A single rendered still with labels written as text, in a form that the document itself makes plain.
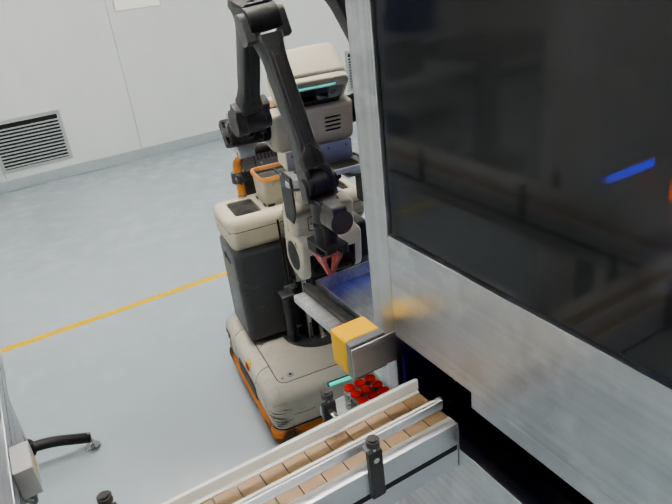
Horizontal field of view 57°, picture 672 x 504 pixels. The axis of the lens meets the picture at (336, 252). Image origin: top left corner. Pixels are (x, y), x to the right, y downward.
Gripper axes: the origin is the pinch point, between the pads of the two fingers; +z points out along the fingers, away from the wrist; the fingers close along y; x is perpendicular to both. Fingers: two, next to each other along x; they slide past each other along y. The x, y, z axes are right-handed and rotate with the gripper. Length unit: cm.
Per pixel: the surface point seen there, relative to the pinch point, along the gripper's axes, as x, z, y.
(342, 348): -21.0, -10.4, 43.2
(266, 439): -10, 90, -54
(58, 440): -78, 79, -89
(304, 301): -10.1, 2.5, 3.8
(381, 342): -15.0, -10.7, 46.3
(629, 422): -11, -23, 91
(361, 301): 0.4, 2.4, 13.1
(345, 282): 2.2, 2.4, 2.7
